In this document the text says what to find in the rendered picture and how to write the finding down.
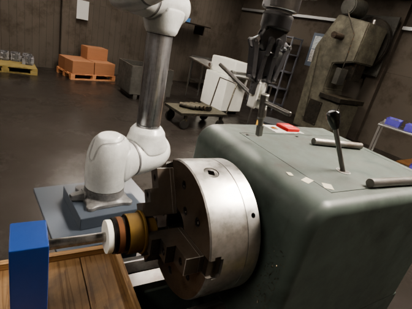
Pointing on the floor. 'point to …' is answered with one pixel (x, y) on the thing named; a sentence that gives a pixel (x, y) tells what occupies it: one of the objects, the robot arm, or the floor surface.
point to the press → (344, 64)
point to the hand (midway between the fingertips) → (256, 94)
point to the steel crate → (125, 75)
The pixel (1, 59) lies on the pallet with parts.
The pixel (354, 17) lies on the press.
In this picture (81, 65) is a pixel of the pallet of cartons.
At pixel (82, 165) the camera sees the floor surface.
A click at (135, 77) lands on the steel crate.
